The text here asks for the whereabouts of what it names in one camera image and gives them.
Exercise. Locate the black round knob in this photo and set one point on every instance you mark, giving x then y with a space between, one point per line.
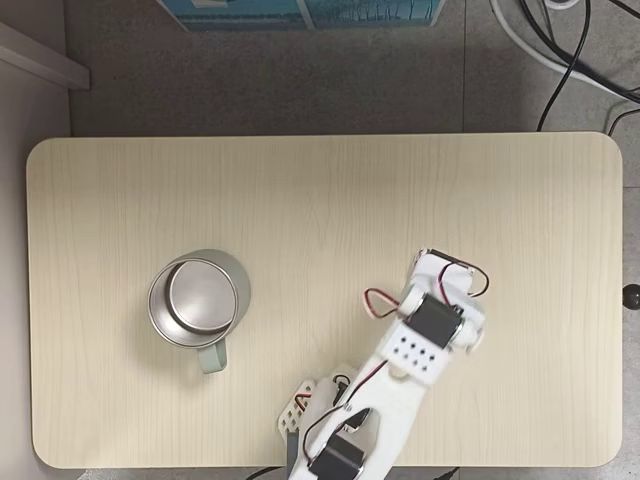
632 297

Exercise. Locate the grey-green steel mug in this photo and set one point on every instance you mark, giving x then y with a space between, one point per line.
200 300

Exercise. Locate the blue printed cardboard box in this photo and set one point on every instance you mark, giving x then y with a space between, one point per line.
370 12
235 15

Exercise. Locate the white shelf board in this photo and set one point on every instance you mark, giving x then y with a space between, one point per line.
45 57

